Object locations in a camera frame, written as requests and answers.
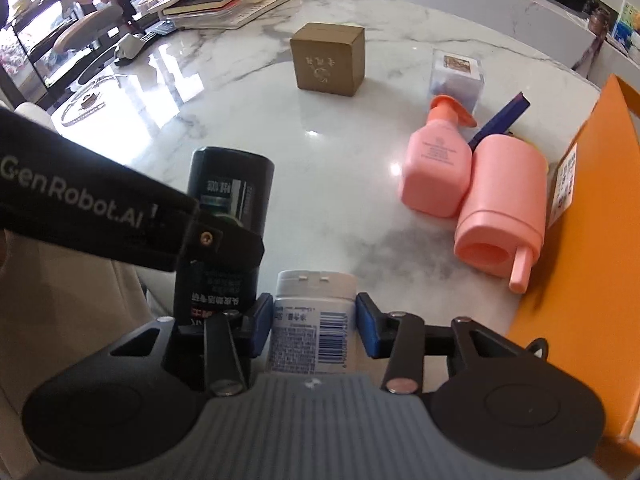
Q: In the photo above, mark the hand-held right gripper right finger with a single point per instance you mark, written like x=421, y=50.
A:
x=367, y=330

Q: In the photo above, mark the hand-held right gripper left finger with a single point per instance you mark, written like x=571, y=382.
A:
x=262, y=325

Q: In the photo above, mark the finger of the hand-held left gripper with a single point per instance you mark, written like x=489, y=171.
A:
x=225, y=240

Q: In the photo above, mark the white barcode bottle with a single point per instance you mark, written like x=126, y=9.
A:
x=310, y=320

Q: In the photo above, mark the black shampoo bottle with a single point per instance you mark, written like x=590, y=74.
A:
x=230, y=180

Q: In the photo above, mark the pink pump bottle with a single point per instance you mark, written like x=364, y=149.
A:
x=435, y=165

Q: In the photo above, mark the brown cube box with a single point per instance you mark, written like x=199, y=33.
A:
x=325, y=65

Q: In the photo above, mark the orange cardboard box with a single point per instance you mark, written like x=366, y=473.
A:
x=590, y=270

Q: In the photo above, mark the clear plastic swab box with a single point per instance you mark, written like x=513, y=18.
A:
x=457, y=80

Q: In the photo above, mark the white computer mouse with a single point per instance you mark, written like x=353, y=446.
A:
x=129, y=49

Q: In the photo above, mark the large pink cylindrical bottle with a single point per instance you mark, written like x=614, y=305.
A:
x=500, y=200

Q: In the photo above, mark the dark blue flat box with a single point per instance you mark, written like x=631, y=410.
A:
x=502, y=117

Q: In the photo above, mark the colourful printed box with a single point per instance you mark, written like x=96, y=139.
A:
x=625, y=27

